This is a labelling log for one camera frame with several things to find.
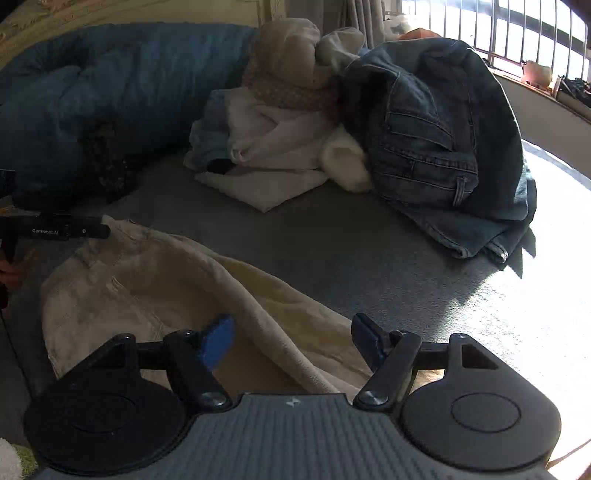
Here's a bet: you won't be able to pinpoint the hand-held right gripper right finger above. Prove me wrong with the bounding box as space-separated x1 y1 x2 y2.
351 313 502 409

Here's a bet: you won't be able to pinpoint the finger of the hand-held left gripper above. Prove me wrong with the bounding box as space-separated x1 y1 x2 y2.
60 215 112 241

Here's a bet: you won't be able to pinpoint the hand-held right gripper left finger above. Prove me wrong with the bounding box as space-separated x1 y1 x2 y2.
90 314 237 412

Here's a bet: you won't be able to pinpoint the beige corduroy pants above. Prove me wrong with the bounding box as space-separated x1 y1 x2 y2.
41 215 375 393

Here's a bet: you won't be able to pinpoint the dark clothes pile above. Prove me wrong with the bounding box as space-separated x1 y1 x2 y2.
556 76 591 109

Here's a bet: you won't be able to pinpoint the person's left hand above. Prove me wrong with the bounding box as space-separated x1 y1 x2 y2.
0 251 36 289

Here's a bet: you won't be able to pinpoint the bed with grey sheet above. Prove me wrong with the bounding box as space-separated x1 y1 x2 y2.
0 138 591 480

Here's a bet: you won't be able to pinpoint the blue duvet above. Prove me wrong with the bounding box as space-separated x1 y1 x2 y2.
0 24 259 204

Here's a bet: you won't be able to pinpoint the light blue garment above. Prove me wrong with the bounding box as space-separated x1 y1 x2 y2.
189 90 236 167

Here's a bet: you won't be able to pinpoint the white cotton garment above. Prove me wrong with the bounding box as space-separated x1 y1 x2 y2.
185 152 328 213

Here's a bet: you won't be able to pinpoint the white fluffy garment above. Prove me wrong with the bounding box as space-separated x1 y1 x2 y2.
321 127 375 192

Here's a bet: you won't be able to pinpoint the white satin shirt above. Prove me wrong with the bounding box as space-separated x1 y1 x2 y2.
226 88 342 169

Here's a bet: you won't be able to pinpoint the blue denim jeans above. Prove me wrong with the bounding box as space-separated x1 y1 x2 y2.
342 38 539 264

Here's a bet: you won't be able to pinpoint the pink houndstooth garment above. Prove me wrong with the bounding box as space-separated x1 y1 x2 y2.
242 60 342 121

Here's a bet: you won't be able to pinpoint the beige hoodie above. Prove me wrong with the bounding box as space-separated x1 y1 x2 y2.
252 18 365 90

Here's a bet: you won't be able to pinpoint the orange object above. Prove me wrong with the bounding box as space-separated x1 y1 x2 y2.
397 28 439 42

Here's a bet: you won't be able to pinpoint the grey curtain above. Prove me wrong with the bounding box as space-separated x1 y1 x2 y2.
344 0 402 38

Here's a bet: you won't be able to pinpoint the metal window bars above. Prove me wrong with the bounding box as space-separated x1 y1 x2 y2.
402 0 591 79

